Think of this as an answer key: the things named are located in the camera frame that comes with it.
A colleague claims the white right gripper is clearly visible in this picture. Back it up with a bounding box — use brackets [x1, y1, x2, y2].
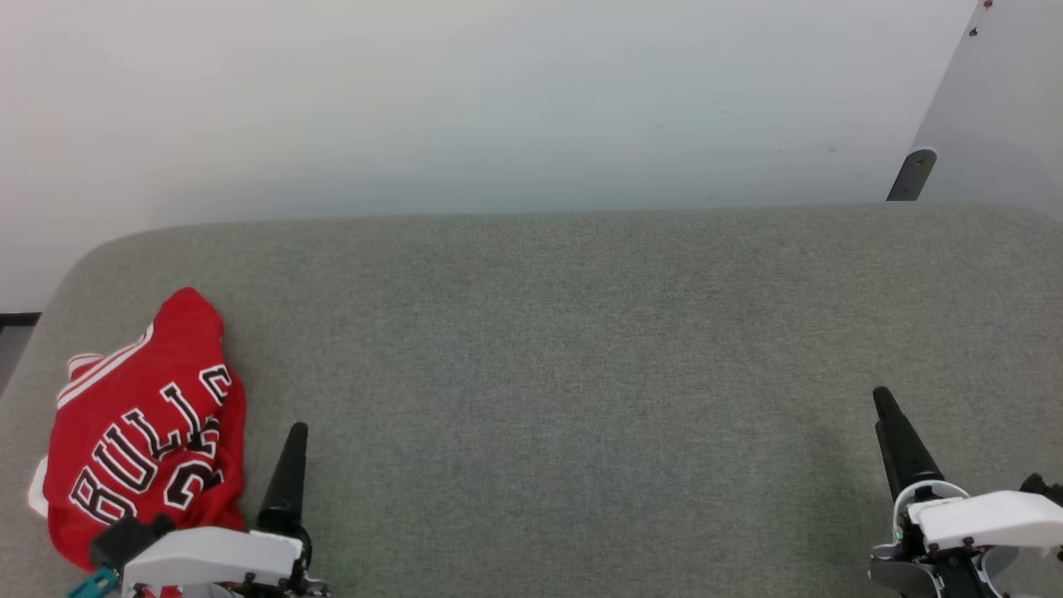
[870, 386, 1063, 598]

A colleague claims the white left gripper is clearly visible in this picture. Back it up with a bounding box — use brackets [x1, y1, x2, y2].
[66, 422, 331, 598]

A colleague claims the red Bulls basketball jersey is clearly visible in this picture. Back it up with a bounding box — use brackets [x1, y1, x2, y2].
[27, 287, 248, 574]

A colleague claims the white partition panel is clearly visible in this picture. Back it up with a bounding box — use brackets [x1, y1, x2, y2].
[912, 0, 1063, 218]

